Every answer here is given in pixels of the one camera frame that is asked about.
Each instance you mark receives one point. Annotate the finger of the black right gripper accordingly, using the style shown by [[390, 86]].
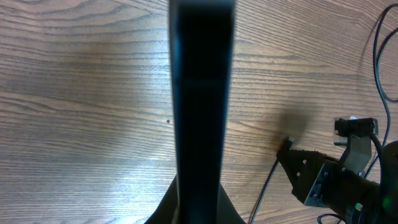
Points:
[[302, 169]]

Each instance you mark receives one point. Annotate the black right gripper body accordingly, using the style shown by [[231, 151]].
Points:
[[317, 170]]

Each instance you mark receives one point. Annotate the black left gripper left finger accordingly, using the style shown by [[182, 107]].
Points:
[[168, 211]]

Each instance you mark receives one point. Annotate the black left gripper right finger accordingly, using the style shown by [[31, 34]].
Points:
[[226, 212]]

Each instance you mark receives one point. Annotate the blue Galaxy smartphone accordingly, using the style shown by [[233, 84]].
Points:
[[201, 47]]

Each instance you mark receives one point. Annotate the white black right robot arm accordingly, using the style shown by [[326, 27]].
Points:
[[358, 200]]

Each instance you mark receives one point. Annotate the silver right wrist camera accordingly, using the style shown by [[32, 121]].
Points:
[[353, 135]]

